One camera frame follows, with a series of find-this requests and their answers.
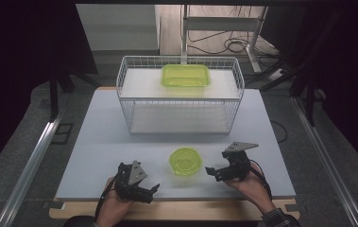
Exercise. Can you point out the white cabinet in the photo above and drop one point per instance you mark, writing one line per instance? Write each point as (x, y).
(116, 28)

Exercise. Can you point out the round green plastic container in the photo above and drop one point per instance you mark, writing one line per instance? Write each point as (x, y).
(185, 161)

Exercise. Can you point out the black metal stand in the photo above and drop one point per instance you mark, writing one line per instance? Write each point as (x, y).
(310, 94)
(54, 94)

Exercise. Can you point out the black floor bracket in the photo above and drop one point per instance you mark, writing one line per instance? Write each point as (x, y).
(62, 134)

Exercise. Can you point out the person's left hand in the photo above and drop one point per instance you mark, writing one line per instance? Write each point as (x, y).
(113, 208)

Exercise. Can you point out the person's right hand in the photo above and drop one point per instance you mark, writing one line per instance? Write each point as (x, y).
(255, 192)

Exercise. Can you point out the rectangular green plastic container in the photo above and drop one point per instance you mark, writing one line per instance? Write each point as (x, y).
(185, 76)

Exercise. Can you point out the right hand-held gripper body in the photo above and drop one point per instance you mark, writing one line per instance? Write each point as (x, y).
(238, 164)

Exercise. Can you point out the black curtain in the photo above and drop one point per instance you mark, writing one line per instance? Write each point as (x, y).
(353, 78)
(13, 78)

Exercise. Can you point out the wooden table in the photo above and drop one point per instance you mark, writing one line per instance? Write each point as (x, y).
(173, 210)

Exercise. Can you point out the aluminium rail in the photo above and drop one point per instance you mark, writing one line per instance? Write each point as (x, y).
(28, 170)
(327, 164)

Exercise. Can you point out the white table board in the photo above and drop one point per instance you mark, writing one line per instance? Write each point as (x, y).
(104, 151)

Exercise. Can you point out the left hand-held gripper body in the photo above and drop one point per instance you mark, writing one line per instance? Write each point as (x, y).
(132, 179)

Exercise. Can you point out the white desk frame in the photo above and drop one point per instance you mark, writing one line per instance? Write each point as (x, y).
(220, 23)

